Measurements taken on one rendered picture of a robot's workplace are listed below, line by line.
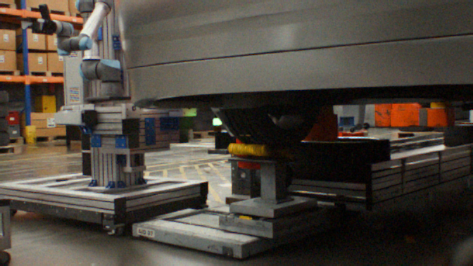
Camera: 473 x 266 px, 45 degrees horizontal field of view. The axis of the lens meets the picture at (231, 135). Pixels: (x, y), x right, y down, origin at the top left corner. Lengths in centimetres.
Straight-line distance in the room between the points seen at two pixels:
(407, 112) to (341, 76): 366
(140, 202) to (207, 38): 179
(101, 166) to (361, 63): 259
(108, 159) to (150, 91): 167
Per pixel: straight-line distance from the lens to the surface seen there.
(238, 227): 299
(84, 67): 366
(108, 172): 386
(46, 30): 335
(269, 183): 307
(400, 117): 532
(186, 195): 382
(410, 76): 156
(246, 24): 179
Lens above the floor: 75
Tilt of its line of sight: 3 degrees down
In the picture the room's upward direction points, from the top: 1 degrees counter-clockwise
